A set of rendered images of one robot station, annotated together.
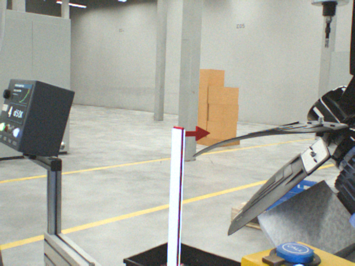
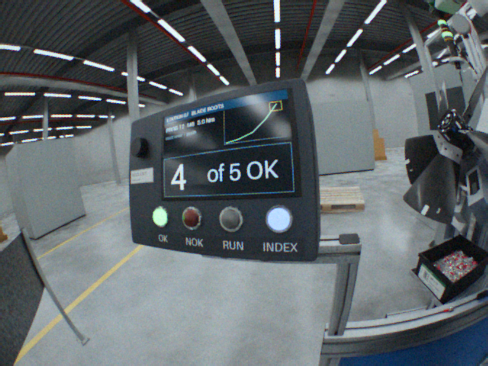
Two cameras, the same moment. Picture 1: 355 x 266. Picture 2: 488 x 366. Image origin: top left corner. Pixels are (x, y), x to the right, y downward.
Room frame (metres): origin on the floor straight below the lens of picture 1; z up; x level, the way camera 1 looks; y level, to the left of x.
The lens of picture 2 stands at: (0.99, 0.54, 1.19)
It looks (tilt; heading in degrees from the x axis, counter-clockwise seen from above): 11 degrees down; 327
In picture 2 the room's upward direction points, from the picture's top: 8 degrees counter-clockwise
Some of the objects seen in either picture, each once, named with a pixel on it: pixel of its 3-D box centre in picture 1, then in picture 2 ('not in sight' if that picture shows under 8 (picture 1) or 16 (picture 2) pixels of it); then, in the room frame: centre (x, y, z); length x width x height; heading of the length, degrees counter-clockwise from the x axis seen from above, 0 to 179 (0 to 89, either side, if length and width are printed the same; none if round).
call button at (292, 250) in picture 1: (295, 254); not in sight; (0.47, -0.14, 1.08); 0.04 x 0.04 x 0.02
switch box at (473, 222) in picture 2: not in sight; (477, 224); (0.73, -0.67, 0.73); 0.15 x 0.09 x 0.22; 35
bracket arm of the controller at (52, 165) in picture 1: (41, 158); (276, 249); (1.19, 0.37, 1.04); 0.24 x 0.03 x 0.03; 35
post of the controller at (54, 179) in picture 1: (54, 196); (343, 293); (1.11, 0.31, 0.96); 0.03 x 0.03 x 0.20; 35
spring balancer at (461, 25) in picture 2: not in sight; (461, 25); (0.63, -0.97, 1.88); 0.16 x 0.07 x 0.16; 160
